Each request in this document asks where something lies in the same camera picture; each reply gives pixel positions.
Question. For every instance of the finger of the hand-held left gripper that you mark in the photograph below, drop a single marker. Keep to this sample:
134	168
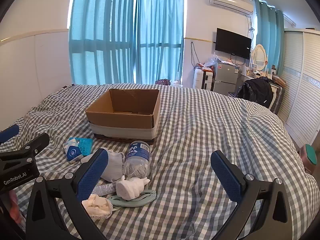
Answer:
8	133
30	146

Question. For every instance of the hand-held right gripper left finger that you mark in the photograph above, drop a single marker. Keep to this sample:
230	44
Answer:
93	173

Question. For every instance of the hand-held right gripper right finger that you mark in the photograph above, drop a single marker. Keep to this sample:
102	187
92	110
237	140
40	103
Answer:
226	177

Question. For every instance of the grey foil packet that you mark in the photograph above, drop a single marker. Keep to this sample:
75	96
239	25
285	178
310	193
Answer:
86	146

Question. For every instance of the blue floral tissue pack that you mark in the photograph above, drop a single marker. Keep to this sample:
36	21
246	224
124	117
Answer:
72	152

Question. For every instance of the brown cardboard box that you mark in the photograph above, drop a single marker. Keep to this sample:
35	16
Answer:
125	127

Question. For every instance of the person's left hand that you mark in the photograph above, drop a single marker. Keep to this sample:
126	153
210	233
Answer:
16	206

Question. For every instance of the small white tube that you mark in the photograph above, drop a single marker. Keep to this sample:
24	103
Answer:
105	188

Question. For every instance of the grey white sock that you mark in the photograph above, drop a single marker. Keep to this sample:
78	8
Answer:
113	165

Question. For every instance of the cream lace cloth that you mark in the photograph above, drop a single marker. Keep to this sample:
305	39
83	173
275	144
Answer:
97	205

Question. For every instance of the white plaster figurine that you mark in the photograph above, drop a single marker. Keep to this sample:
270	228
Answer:
130	188

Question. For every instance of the clear plastic water bottle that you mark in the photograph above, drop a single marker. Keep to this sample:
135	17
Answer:
137	157

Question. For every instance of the grey checked blanket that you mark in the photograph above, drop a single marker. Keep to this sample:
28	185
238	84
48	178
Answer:
200	130

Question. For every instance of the pale green plastic clip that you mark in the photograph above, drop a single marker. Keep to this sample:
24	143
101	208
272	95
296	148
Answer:
142	198

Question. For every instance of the pink bin with green lid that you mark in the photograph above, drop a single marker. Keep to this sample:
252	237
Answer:
308	156

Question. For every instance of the black jacket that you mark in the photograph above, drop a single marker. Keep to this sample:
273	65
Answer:
258	91

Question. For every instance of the grey suitcase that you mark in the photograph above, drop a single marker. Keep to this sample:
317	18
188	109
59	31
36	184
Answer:
277	98

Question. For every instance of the silver small fridge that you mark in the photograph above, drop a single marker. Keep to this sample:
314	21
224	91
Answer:
225	77

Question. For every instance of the white suitcase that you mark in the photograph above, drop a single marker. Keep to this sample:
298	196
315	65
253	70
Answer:
198	78

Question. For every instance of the red patterned bag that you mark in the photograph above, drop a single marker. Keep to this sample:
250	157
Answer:
162	82

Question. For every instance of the clear plastic bag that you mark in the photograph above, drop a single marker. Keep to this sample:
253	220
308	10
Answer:
211	61

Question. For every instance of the white slatted wardrobe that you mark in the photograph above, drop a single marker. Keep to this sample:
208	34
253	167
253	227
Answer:
302	85

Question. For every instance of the oval white mirror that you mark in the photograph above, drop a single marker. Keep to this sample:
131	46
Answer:
258	56

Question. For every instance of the wide teal curtain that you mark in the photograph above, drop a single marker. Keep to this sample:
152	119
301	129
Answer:
100	37

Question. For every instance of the teal curtain beside wardrobe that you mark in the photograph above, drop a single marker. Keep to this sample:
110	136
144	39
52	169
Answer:
270	40

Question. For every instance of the narrow teal window curtain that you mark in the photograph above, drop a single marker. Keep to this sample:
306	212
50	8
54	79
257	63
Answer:
160	30

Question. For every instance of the white air conditioner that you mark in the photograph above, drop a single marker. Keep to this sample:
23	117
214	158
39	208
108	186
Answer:
230	2

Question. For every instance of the black wall television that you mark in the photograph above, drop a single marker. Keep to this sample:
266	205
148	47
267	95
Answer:
232	43

